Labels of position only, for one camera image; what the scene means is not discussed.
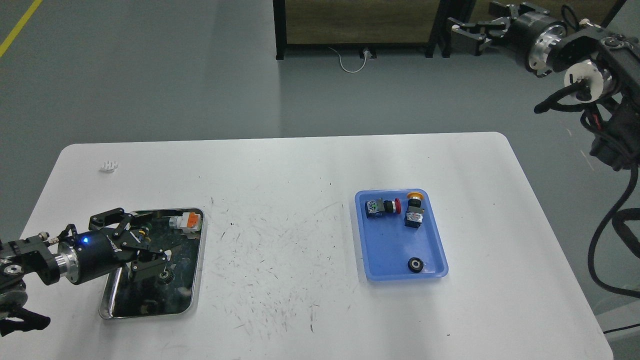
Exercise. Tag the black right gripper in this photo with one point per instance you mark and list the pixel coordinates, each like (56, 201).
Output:
(528, 32)

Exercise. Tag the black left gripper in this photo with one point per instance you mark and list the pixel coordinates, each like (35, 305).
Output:
(98, 252)

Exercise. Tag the black gear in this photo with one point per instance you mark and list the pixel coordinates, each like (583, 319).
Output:
(166, 277)
(415, 265)

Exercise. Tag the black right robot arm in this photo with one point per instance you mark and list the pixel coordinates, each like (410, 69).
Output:
(600, 70)

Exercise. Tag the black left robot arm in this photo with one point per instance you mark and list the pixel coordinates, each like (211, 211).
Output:
(36, 254)

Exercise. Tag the silver metal tray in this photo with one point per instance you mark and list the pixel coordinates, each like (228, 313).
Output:
(125, 299)

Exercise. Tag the small white plastic piece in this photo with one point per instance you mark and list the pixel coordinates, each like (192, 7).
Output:
(109, 167)

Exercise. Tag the blue plastic tray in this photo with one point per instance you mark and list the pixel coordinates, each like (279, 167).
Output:
(387, 244)

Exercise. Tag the green push button switch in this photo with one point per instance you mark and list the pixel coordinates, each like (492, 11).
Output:
(141, 225)

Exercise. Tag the orange white switch module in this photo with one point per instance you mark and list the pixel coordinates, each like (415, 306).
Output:
(189, 223)

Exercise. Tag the right wooden cabinet black frame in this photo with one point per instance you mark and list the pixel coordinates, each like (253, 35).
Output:
(602, 12)

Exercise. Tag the wooden cabinet black frame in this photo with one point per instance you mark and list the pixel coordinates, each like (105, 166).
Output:
(602, 12)
(358, 25)

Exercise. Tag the left wooden cabinet black frame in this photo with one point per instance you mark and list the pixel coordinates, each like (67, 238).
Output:
(358, 25)

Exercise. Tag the yellow push button switch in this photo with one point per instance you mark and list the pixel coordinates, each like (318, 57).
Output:
(415, 213)

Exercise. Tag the red push button switch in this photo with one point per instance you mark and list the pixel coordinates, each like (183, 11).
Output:
(379, 207)

